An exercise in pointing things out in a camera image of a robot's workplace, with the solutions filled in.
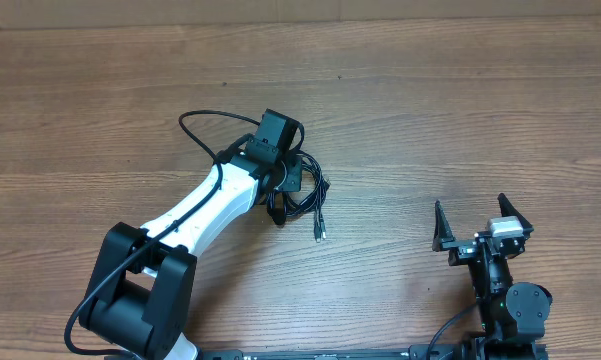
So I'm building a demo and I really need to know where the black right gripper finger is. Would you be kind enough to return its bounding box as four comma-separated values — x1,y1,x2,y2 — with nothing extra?
431,200,456,253
497,193,534,234

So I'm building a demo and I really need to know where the black USB cable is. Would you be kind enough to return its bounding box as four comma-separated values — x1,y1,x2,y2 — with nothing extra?
265,122,331,244

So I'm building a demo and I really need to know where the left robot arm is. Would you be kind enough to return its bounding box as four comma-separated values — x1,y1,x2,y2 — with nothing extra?
64,110,305,360

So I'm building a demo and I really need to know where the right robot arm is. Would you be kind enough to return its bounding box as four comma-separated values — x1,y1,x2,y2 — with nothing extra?
425,193,553,360

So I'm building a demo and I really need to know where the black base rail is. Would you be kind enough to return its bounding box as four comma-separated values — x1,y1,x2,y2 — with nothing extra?
198,344,549,360

